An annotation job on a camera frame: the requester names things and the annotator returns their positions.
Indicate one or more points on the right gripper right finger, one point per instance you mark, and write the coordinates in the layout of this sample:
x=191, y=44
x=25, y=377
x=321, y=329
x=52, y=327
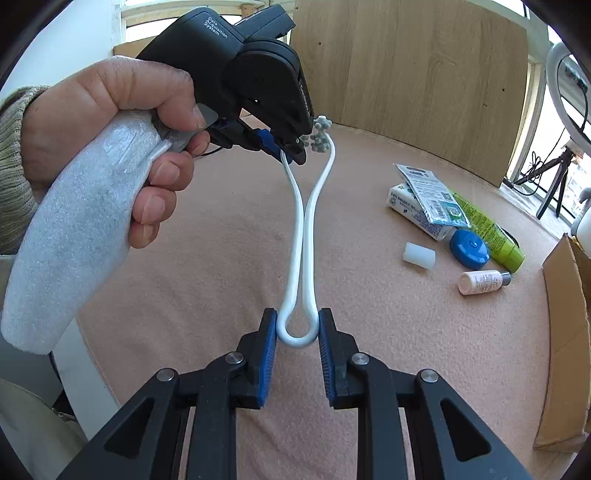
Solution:
x=409, y=425

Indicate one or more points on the white grey ball massager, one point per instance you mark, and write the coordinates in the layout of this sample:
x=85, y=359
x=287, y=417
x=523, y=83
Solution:
x=301, y=275

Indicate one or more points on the cardboard box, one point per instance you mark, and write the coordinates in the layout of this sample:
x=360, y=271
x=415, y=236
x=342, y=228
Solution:
x=565, y=420

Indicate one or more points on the white ring light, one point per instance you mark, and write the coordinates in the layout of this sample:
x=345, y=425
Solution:
x=567, y=82

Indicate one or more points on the silver foil sachet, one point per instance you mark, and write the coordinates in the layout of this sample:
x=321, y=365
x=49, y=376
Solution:
x=436, y=200

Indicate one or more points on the green tube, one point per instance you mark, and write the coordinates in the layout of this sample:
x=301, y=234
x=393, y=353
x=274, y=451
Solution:
x=502, y=246

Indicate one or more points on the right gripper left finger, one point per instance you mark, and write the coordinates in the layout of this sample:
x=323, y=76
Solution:
x=184, y=425

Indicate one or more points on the white tissue pack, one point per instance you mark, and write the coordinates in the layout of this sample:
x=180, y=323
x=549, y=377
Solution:
x=402, y=200

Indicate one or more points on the person left hand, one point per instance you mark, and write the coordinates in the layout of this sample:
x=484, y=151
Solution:
x=66, y=117

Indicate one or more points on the olive knit sleeve forearm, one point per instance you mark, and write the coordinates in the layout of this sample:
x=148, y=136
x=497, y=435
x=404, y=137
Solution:
x=17, y=203

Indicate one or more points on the translucent white cap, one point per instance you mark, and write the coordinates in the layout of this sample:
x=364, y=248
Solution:
x=419, y=256

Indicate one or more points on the blue round case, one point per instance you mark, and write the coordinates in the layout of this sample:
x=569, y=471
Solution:
x=469, y=249

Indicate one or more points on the light wood board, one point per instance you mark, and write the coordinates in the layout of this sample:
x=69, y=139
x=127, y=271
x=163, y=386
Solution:
x=448, y=77

